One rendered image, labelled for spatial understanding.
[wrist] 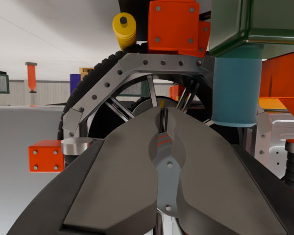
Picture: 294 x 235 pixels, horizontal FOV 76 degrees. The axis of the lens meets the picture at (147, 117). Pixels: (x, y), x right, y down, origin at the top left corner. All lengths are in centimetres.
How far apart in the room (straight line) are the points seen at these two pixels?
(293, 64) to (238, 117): 49
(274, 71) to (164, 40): 55
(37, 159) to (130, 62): 34
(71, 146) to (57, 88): 1042
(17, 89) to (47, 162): 1114
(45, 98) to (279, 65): 1058
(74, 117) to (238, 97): 37
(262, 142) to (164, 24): 40
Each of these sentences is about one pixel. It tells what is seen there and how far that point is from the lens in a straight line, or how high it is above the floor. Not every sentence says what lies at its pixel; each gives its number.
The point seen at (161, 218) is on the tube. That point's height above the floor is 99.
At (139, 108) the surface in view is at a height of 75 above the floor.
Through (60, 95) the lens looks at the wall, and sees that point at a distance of 1061.
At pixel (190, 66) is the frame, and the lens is 50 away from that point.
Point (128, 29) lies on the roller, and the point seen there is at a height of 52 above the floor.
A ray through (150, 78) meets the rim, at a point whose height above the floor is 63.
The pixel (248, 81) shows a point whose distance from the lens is 40.
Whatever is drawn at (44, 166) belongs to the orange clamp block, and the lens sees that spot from 56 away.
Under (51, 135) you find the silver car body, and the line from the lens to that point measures 94.
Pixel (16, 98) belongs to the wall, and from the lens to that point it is 1172.
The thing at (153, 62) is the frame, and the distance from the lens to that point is 48.
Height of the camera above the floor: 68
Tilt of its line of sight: 6 degrees up
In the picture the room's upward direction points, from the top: 179 degrees counter-clockwise
